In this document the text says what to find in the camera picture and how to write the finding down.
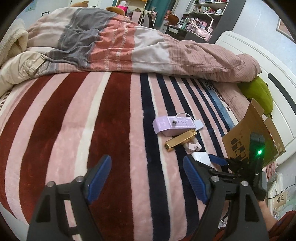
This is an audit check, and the white oval object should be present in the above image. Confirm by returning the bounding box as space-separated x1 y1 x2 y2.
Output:
192 151 211 166

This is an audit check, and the brown cardboard box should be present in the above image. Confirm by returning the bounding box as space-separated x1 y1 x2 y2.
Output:
222 99 285 167

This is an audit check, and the white adapter with cable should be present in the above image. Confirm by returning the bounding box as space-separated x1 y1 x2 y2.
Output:
171 113 204 131

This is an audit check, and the gold rectangular lighter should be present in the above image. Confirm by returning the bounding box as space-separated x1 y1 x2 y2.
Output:
164 130 197 152

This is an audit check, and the lilac rectangular box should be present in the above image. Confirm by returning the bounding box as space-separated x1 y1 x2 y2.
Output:
152 115 196 137

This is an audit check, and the person forearm red sleeve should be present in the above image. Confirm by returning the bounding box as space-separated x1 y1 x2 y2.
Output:
258 201 296 241

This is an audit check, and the pink ribbed pillow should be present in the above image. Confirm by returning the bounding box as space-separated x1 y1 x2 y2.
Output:
213 82 249 121

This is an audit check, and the green plush toy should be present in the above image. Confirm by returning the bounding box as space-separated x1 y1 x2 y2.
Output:
237 76 273 119

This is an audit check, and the striped fleece blanket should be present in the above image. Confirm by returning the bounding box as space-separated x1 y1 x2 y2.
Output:
1 72 236 240

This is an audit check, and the white bed headboard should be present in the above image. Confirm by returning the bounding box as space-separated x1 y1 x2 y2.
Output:
215 31 295 165

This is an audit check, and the dark bookshelf with items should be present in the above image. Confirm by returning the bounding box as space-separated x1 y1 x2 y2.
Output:
165 1 245 44

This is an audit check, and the cream coat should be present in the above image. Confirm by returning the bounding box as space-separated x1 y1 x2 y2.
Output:
1 19 48 95

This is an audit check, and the pink striped duvet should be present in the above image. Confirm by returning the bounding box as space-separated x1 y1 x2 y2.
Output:
27 7 261 83

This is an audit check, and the black camera box green light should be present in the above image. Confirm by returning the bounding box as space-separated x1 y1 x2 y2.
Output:
249 132 267 201

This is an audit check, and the framed wall picture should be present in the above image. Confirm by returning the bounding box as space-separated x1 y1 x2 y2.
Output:
276 18 295 42

